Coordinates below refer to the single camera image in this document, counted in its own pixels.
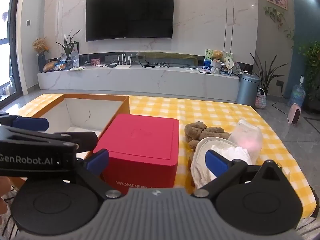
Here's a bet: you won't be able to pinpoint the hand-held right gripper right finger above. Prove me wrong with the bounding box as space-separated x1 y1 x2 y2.
194 149 285 198

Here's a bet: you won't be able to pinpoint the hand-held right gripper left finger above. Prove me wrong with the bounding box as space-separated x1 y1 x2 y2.
75 149 123 200

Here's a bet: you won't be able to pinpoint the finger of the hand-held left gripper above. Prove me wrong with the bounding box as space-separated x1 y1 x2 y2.
0 116 49 132
0 127 98 153

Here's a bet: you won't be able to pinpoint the orange cardboard box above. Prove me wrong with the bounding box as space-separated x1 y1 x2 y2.
30 94 130 160

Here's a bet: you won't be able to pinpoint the brown bear-shaped loofah pad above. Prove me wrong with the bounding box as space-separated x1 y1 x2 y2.
184 121 231 160

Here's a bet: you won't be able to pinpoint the clear bag with pink toy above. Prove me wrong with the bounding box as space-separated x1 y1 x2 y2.
229 119 263 164

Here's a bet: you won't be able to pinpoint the red box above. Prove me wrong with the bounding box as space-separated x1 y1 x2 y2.
93 114 180 189

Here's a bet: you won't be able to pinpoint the yellow checked tablecloth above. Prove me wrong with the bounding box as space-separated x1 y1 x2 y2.
19 94 315 218

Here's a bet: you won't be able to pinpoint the brown oval ornament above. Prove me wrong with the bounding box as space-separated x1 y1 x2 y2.
43 60 58 73

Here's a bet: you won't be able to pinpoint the dark vase with dried flowers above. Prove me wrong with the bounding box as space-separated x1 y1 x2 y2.
32 37 50 73

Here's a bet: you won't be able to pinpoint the blue snack bags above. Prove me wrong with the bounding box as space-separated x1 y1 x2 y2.
54 57 68 70

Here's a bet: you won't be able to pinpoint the green plant in glass vase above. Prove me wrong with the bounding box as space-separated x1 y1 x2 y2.
55 29 82 69

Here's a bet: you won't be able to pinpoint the small woven basket bag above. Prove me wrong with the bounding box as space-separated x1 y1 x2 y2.
255 88 266 109

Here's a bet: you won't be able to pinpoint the clear plastic jug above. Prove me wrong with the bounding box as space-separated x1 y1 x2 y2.
71 47 80 68

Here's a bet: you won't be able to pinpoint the white marble television cabinet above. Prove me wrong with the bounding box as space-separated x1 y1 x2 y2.
37 64 240 102

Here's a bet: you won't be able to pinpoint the grey-blue trash can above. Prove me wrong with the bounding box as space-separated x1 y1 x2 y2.
236 73 261 106

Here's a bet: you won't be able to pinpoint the white router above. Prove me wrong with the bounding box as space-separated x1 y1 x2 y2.
114 53 133 69

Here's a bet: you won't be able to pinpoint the sliding glass door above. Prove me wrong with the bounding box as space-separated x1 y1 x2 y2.
0 0 24 103

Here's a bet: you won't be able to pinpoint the pink space heater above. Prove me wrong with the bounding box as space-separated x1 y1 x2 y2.
287 103 302 125

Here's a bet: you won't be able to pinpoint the potted snake plant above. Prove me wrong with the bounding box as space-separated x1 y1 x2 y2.
250 52 278 97

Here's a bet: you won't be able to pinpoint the white round ornament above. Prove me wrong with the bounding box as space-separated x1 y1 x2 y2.
224 57 240 77

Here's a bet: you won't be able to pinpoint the blue water bottle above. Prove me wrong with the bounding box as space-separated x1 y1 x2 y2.
291 76 306 105

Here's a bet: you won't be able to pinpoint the teddy bear bouquet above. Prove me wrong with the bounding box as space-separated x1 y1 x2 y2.
211 51 224 74

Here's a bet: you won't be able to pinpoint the large leafy potted plant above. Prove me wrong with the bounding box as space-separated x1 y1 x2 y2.
299 41 320 110

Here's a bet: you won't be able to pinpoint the hanging vine plant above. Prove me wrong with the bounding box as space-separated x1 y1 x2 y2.
264 6 295 48

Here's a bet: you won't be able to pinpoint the black floor power cable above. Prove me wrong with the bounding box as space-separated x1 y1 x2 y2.
271 80 293 117

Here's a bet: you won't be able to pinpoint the black cables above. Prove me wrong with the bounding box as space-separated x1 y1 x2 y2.
137 52 170 68

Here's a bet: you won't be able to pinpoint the black wall television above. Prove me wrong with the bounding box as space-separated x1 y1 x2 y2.
86 0 175 42

